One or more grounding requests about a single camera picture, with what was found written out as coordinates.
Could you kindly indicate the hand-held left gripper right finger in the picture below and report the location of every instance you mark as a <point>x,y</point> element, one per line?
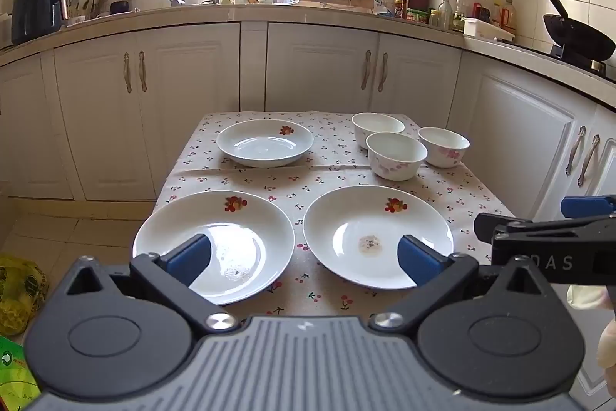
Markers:
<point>418,262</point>

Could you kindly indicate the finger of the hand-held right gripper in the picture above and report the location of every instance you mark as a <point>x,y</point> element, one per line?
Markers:
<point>495,228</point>
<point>587,205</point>

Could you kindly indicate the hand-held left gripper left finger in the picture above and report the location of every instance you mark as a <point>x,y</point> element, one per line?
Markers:
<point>190,259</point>

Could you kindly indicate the white plate fruit print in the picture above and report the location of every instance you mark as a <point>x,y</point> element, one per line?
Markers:
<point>264,144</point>
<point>240,237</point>
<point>356,218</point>

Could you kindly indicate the white bowl pink floral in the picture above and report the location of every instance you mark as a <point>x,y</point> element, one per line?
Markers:
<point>442,146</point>
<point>378,124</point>
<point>397,153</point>

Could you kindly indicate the person's right hand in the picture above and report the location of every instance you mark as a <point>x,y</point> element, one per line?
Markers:
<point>584,296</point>

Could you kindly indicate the cherry print tablecloth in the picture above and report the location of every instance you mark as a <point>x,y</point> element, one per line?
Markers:
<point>313,180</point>

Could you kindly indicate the gas stove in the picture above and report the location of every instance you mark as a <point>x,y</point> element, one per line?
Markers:
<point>592,65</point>

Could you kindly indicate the white kitchen cabinets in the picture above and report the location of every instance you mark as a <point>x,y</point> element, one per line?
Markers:
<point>192,112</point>

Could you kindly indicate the black wok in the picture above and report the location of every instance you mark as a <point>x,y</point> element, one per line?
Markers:
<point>577,33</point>

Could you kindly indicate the yellow plastic bag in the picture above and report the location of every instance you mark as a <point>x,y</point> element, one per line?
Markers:
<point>19,290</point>

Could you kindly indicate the white plastic tray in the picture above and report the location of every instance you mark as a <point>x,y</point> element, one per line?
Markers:
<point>486,29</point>

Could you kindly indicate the orange oil bottle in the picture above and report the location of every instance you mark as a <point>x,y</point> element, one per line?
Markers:
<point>508,16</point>

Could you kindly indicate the green tissue pack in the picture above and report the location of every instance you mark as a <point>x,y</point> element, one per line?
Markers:
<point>12,367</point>

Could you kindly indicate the tall condiment bottle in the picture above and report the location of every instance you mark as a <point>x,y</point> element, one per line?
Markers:
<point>461,11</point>

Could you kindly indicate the red condiment bottle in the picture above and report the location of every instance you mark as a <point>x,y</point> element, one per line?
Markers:
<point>480,9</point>

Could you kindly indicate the clear glass bottle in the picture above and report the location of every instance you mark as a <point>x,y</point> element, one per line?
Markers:
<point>445,14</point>

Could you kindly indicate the green lidded jar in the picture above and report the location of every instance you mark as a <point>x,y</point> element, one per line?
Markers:
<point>416,16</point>

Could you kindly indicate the kitchen countertop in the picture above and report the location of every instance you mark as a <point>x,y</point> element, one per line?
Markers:
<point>288,12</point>

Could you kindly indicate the black air fryer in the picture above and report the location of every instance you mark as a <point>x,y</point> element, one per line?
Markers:
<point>36,6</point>

